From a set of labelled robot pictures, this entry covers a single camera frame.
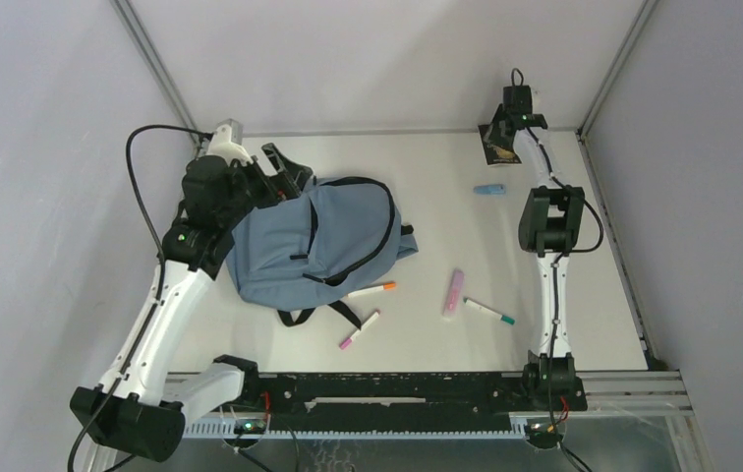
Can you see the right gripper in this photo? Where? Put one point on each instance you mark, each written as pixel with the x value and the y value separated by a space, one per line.
pixel 493 133

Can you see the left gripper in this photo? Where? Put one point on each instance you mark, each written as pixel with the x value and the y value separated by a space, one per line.
pixel 279 187

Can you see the blue-grey backpack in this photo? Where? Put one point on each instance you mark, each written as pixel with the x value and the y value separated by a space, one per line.
pixel 339 236

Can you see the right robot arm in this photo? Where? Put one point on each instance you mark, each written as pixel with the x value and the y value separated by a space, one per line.
pixel 549 229

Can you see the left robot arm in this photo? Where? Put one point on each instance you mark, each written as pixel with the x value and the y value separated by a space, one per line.
pixel 131 409

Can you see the black card with gold emblem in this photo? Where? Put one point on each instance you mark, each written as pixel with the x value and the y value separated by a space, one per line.
pixel 498 155

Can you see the light blue highlighter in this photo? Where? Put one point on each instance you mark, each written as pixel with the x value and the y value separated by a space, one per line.
pixel 490 189

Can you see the orange-capped white marker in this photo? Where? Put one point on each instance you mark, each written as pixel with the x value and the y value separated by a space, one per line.
pixel 381 287

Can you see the pink highlighter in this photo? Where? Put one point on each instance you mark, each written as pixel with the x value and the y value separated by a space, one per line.
pixel 453 294

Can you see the pink-capped white marker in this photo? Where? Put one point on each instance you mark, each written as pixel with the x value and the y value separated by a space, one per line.
pixel 370 320

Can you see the green-capped white marker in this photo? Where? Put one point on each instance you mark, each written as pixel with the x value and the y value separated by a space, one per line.
pixel 481 308

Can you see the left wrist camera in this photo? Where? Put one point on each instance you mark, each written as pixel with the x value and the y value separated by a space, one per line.
pixel 226 142

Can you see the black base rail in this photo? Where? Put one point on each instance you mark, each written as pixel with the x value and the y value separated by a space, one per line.
pixel 417 402

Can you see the white cable duct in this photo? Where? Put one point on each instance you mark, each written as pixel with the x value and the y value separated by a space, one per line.
pixel 255 429

